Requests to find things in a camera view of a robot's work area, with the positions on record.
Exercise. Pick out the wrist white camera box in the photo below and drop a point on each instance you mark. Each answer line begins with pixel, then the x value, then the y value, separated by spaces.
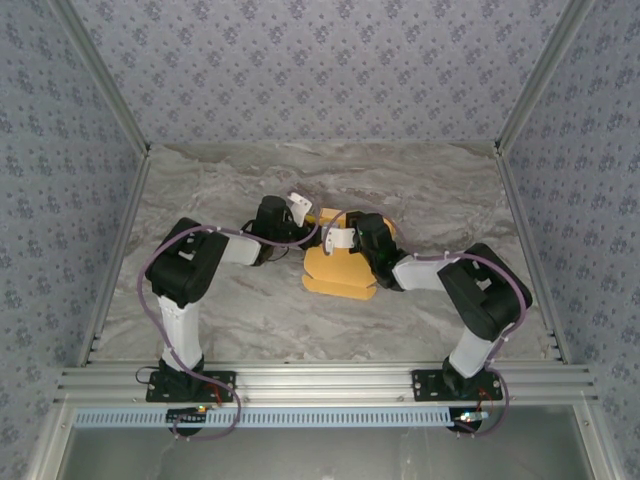
pixel 340 237
pixel 300 207

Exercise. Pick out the aluminium frame post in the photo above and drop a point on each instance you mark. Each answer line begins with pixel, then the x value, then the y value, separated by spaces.
pixel 542 75
pixel 102 75

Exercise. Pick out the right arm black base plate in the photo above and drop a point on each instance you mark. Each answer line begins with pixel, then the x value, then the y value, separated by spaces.
pixel 425 385

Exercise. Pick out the yellow paper box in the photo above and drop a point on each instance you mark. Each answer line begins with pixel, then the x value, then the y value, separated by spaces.
pixel 335 272

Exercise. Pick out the wide aluminium mounting rail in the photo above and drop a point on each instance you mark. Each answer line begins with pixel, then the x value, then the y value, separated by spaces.
pixel 325 382

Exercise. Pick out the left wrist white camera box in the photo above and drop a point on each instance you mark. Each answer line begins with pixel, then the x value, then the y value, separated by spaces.
pixel 300 207

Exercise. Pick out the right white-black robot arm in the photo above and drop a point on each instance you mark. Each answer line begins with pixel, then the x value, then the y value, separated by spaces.
pixel 480 290

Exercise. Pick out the small black circuit board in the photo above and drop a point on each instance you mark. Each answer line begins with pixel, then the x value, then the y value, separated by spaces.
pixel 187 415
pixel 470 416

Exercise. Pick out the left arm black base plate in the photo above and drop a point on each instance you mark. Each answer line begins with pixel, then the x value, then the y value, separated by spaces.
pixel 225 380

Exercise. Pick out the aluminium table side rail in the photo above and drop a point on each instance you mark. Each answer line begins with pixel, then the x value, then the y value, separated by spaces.
pixel 517 200
pixel 120 240

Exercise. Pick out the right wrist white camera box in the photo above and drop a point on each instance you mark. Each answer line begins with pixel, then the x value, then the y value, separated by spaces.
pixel 340 237

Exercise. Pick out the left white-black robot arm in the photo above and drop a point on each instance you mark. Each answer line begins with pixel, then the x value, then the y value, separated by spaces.
pixel 187 265

